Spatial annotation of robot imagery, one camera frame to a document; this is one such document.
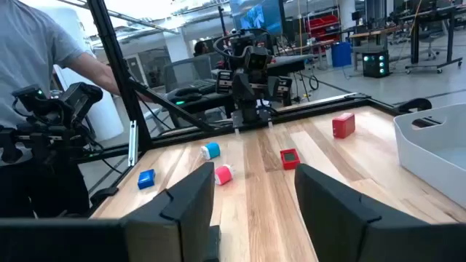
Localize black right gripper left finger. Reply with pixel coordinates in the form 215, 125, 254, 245
122, 162, 221, 262

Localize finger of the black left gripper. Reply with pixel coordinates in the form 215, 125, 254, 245
258, 100, 275, 130
231, 108, 244, 138

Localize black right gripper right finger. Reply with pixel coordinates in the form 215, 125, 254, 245
294, 163, 438, 262

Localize red digital timer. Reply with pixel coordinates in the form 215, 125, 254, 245
280, 148, 301, 171

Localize small blue rectangular device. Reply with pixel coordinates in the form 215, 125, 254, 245
137, 168, 157, 191

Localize pink white cube charger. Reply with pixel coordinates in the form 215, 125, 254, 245
213, 164, 234, 186

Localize red cube charger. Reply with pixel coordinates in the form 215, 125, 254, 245
331, 112, 356, 140

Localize black keyboard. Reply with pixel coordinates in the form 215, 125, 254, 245
187, 79, 218, 95

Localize black computer mouse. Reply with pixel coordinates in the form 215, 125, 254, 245
165, 87, 203, 106

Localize person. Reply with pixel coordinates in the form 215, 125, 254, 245
0, 0, 154, 219
192, 40, 210, 57

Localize computer monitor blue screen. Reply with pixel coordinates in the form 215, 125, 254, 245
229, 0, 284, 36

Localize black table clamp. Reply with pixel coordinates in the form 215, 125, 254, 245
90, 186, 120, 205
396, 97, 433, 114

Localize blue storage bin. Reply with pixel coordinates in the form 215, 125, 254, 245
330, 41, 352, 68

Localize white plastic bin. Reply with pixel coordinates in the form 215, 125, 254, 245
392, 103, 466, 208

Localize red storage shelf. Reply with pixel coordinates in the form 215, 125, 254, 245
307, 13, 340, 41

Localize black box green lights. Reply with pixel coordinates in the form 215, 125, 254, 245
362, 50, 390, 79

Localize wooden work table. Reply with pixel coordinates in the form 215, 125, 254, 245
349, 25, 401, 70

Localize black-legged workbench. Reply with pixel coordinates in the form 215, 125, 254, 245
400, 3, 464, 74

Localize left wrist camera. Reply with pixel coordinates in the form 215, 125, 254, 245
247, 45, 272, 71

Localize silver metal bracket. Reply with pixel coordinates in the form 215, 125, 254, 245
127, 119, 140, 167

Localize black aluminium table frame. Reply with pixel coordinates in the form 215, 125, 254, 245
72, 0, 401, 219

